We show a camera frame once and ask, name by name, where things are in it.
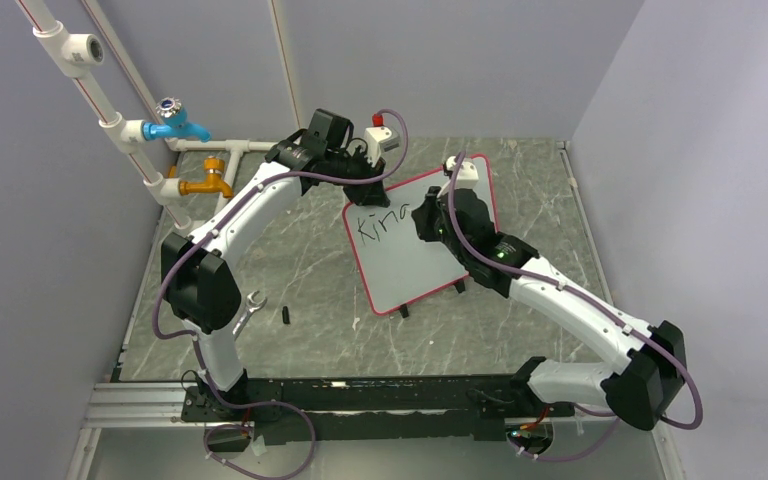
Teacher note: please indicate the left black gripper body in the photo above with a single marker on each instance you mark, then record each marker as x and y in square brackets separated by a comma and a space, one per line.
[358, 167]

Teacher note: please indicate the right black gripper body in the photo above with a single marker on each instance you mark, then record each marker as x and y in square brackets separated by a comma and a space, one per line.
[433, 226]

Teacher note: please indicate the pink-framed whiteboard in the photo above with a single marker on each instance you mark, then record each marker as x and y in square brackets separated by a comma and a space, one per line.
[395, 266]

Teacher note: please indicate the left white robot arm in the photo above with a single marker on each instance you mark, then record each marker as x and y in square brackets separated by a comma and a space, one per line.
[198, 282]

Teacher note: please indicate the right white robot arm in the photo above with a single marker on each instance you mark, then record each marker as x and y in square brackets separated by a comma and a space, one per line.
[641, 367]

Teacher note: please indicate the orange faucet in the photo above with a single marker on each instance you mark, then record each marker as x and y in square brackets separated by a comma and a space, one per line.
[213, 182]

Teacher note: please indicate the silver wrench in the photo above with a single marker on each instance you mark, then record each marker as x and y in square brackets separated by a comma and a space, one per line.
[253, 303]

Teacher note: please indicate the blue faucet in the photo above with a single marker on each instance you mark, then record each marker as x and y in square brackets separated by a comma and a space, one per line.
[174, 123]

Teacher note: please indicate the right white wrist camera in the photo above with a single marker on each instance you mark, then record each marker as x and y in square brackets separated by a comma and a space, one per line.
[466, 178]

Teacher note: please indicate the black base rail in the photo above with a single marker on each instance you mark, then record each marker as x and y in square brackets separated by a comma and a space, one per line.
[481, 407]

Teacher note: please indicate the white pvc pipe frame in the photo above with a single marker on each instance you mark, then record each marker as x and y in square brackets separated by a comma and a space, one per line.
[225, 61]

